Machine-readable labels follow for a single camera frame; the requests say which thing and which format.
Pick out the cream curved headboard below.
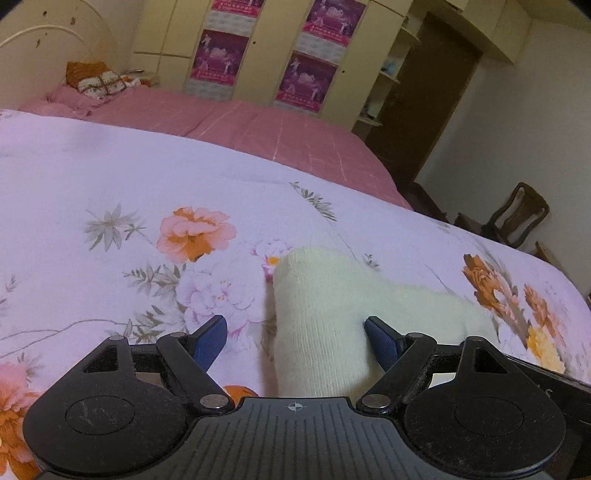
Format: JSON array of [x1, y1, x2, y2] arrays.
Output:
[[0, 0, 136, 112]]

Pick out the floral printed blanket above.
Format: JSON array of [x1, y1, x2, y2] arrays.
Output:
[[0, 108, 591, 480]]

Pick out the dark low seat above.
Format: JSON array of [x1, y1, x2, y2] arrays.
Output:
[[405, 181, 450, 224]]

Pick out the cream wardrobe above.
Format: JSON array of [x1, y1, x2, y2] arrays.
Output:
[[130, 0, 422, 140]]

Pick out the cream knit sweater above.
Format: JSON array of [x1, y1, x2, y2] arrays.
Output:
[[264, 246, 505, 398]]

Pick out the wooden chair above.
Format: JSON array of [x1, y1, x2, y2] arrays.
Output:
[[481, 181, 551, 248]]

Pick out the orange and white pillows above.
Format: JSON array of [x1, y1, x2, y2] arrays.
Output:
[[75, 73, 142, 99]]

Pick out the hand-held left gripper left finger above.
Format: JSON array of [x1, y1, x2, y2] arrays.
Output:
[[82, 315, 234, 415]]

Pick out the pink checked bed sheet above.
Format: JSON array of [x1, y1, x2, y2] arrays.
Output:
[[17, 87, 415, 212]]

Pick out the dark brown door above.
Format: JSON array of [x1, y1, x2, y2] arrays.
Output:
[[368, 10, 484, 186]]

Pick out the pink pillow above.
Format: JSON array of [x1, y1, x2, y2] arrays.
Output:
[[45, 84, 95, 117]]

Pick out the purple wall poster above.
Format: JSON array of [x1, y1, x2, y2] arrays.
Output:
[[184, 28, 251, 101], [294, 0, 369, 59], [271, 51, 341, 114], [202, 0, 267, 34]]

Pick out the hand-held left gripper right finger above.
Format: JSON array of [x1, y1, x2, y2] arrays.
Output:
[[355, 316, 509, 415]]

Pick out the cream overhead cabinet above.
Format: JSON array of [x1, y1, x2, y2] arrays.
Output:
[[444, 0, 533, 66]]

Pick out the orange cloth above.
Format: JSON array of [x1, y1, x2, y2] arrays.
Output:
[[65, 60, 112, 88]]

